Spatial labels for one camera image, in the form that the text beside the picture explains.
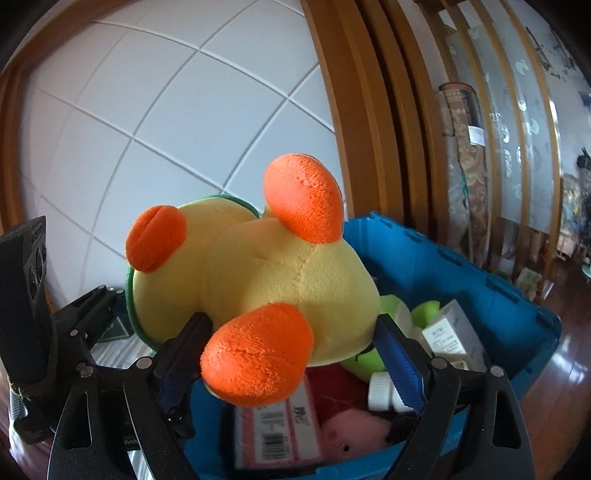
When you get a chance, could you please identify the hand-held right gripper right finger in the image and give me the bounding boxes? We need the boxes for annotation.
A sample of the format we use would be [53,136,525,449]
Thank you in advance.
[373,314,530,480]

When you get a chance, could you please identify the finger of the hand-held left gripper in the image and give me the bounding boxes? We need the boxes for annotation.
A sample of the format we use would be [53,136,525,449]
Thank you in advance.
[53,285,123,326]
[65,307,122,367]

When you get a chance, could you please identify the white cardboard box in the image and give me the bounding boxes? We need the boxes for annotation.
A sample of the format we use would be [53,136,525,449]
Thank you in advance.
[419,299,491,371]

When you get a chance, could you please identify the yellow plush toy orange feet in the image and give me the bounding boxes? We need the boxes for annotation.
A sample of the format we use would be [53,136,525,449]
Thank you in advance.
[124,154,380,408]

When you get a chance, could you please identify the blue plastic storage bin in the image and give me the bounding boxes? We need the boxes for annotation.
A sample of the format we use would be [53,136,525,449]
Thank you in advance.
[185,212,564,480]

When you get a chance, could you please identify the green plush toy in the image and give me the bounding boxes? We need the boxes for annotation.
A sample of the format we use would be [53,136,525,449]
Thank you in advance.
[341,295,441,376]

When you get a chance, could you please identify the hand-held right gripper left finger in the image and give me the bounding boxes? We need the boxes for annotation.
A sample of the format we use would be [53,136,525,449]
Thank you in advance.
[46,311,214,480]

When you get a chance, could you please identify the wooden frosted glass partition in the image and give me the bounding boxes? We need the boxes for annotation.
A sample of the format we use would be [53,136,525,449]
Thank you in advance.
[416,0,575,298]

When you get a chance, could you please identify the wooden wall frame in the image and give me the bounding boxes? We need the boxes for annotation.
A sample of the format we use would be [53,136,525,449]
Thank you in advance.
[0,0,462,259]

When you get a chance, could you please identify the dark green box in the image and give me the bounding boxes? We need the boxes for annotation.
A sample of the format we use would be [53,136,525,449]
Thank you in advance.
[98,315,136,343]

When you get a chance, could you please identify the pink plush pig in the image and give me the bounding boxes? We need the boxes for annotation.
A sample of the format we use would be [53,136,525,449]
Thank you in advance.
[320,408,394,461]

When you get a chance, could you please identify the pink box with barcode label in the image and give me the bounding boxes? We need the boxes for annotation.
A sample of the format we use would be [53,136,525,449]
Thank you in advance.
[230,373,325,470]

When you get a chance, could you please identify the white bottle cap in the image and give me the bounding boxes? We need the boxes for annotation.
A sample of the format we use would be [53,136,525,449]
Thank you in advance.
[368,371,416,412]

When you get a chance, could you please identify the rolled patterned carpet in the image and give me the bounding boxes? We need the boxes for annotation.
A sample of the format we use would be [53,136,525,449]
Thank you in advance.
[436,82,493,274]

